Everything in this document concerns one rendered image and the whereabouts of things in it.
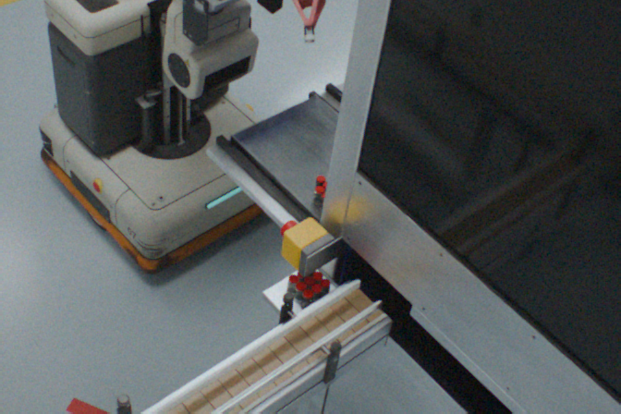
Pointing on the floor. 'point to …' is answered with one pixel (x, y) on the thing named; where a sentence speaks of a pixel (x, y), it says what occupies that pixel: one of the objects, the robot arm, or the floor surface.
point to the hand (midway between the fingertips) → (310, 24)
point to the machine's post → (359, 94)
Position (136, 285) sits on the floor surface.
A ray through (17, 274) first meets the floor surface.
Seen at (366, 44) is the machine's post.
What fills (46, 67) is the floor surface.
